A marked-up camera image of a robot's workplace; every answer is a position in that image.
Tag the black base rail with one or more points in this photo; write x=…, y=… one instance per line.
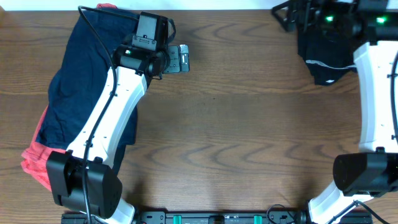
x=221, y=218

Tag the black garment under pile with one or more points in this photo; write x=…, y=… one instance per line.
x=118, y=158

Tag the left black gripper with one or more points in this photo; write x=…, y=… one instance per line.
x=174, y=66

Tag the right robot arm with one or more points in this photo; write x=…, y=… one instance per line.
x=371, y=28

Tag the black shorts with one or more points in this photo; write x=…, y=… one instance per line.
x=328, y=59

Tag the red shorts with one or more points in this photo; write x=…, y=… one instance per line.
x=34, y=158

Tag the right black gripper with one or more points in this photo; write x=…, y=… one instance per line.
x=307, y=7

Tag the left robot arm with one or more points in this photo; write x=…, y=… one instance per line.
x=82, y=178

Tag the navy blue shorts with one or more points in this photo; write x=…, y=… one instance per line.
x=111, y=29

